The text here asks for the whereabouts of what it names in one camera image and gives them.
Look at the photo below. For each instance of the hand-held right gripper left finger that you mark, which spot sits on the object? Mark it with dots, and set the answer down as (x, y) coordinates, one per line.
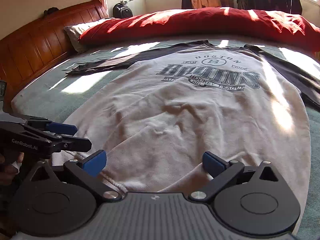
(95, 163)

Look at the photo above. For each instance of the green plaid blanket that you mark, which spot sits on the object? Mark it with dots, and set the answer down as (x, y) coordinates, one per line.
(62, 97)

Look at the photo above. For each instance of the dark brown garment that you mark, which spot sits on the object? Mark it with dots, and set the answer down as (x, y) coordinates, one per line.
(186, 0)

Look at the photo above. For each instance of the grey and black sweatshirt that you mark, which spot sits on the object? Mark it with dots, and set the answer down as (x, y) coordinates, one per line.
(175, 110)

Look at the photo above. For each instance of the black backpack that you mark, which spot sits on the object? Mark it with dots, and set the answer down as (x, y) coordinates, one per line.
(122, 11)

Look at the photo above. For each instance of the wooden headboard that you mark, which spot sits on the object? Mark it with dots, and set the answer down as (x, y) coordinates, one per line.
(37, 45)

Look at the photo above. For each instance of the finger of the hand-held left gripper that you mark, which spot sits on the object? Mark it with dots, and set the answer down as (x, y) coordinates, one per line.
(62, 129)
(75, 145)

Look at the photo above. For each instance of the grey pillow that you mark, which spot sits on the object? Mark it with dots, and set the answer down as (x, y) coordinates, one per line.
(75, 33)

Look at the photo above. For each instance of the brown hanging garment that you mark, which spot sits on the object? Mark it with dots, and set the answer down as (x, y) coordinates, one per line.
(242, 2)

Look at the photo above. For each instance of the person's left hand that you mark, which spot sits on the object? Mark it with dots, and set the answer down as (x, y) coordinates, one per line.
(6, 172)

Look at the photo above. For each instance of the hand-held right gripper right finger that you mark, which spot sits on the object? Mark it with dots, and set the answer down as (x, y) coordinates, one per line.
(213, 163)

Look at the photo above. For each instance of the red pillow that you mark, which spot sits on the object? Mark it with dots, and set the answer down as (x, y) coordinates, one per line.
(200, 22)

